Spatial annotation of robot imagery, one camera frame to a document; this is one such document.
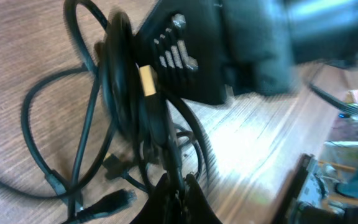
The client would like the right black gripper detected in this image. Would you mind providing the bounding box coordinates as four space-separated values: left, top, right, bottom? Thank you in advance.
135 0 358 105

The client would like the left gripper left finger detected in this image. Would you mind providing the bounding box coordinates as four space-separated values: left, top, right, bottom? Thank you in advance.
130 174 172 224

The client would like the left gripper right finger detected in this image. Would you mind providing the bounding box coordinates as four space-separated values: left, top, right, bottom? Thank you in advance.
185 174 222 224

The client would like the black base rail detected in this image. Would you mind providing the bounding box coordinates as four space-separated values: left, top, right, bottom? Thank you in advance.
272 154 358 224

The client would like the right camera black cable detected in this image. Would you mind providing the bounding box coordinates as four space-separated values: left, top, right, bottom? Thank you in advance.
308 82 358 116

